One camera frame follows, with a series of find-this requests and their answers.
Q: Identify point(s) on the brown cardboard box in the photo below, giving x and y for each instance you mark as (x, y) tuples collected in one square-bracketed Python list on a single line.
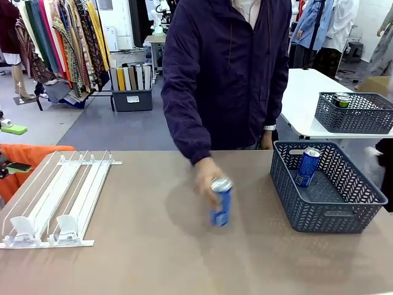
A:
[(376, 84)]

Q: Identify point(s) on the grey plastic storage bin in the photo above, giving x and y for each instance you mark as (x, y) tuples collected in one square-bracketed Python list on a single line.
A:
[(132, 99)]

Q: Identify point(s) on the orange cloth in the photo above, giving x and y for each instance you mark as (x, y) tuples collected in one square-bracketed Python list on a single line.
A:
[(30, 153)]

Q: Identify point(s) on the black can with green base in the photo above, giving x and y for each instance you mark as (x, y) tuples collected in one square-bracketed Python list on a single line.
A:
[(344, 103)]

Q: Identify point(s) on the person in purple jacket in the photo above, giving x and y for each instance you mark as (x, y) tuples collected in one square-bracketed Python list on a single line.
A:
[(221, 61)]

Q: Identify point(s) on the person's right hand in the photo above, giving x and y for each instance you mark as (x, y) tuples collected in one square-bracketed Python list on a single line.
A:
[(204, 178)]

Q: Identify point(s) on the black stand pole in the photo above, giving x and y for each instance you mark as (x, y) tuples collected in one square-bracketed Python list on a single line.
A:
[(316, 24)]

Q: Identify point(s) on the pink hanging garment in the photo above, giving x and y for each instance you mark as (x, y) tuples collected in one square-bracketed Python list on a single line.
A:
[(50, 33)]

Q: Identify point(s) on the person's right forearm purple sleeve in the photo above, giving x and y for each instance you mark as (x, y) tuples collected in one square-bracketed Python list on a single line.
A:
[(187, 132)]

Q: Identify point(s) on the white side table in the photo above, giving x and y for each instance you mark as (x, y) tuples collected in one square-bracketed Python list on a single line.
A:
[(301, 101)]

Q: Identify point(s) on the brown fabric board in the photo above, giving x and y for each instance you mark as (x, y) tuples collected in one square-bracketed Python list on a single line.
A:
[(132, 78)]

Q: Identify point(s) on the black plastic stool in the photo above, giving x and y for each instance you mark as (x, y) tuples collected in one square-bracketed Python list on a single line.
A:
[(356, 50)]

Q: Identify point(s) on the grey cloth pile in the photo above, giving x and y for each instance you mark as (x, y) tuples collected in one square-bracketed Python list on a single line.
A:
[(61, 92)]

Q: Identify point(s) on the blue white Sweat drink can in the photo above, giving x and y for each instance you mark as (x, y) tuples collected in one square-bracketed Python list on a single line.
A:
[(224, 212), (307, 169)]

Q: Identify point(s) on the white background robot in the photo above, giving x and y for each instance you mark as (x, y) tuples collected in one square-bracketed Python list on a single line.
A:
[(158, 15)]

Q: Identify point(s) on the light grey fabric board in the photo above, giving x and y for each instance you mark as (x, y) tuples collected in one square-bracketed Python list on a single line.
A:
[(147, 77), (139, 77)]

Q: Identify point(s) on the yellow hanging garment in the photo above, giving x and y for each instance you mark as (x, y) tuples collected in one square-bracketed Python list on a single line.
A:
[(98, 33)]

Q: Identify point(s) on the teal hanging garment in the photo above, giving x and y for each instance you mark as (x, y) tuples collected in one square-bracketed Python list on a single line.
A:
[(40, 33)]

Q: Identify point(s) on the white air purifier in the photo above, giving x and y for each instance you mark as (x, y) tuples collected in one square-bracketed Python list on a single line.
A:
[(110, 38)]

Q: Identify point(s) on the mannequin in white coat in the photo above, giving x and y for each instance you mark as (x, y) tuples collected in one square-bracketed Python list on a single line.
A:
[(340, 27)]

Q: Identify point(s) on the brown patterned hanging garment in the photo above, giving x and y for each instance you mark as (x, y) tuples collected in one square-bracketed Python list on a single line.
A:
[(86, 46)]

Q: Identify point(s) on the yellow fabric board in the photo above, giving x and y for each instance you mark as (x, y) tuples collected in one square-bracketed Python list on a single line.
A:
[(121, 78)]

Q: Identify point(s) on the black metal clothes rack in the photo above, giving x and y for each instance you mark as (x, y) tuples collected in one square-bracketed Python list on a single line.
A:
[(106, 77)]

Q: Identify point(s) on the bystander in dark clothes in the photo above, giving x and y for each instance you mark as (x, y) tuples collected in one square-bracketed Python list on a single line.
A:
[(387, 172)]

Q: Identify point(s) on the person's left hand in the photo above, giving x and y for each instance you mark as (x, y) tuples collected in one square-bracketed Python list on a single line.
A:
[(267, 139)]

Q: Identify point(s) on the cream hanging garment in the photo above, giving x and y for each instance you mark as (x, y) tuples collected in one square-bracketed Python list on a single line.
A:
[(29, 27)]

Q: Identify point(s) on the person's left forearm purple sleeve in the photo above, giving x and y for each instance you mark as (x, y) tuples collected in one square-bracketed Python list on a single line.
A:
[(276, 104)]

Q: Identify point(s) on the grey plastic lattice basket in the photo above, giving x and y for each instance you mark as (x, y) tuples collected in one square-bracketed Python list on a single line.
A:
[(322, 215), (353, 120)]

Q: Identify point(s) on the mannequin in blue shirt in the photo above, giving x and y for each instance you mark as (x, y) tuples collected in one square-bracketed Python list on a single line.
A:
[(307, 30)]

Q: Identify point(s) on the white fabric board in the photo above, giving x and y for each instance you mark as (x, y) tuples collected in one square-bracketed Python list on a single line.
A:
[(126, 78)]

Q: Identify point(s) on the mannequin in maroon garment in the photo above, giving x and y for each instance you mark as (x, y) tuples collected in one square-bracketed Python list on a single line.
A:
[(10, 30)]

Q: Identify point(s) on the white wristwatch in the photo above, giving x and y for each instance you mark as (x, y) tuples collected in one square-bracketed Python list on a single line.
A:
[(269, 127)]

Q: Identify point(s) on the white plastic dispenser pusher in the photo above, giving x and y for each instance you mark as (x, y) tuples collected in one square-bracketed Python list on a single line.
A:
[(66, 224), (21, 225)]

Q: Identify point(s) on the mannequin in grey dress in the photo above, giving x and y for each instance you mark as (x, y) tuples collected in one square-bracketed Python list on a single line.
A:
[(383, 52)]

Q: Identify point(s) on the orange hanging garment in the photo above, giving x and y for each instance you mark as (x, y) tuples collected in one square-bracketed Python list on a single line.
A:
[(63, 55)]

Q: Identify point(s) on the grey background workbench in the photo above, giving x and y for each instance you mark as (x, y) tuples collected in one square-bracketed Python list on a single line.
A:
[(153, 41)]

